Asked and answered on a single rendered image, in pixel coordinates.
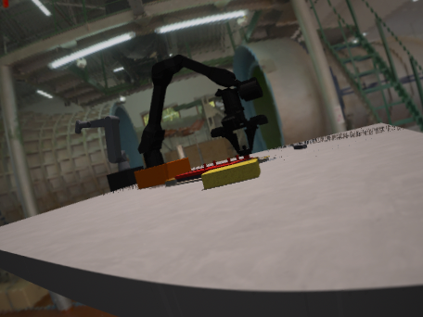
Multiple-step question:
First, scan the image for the yellow rectangular block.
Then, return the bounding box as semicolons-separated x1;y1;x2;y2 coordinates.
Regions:
201;159;261;189

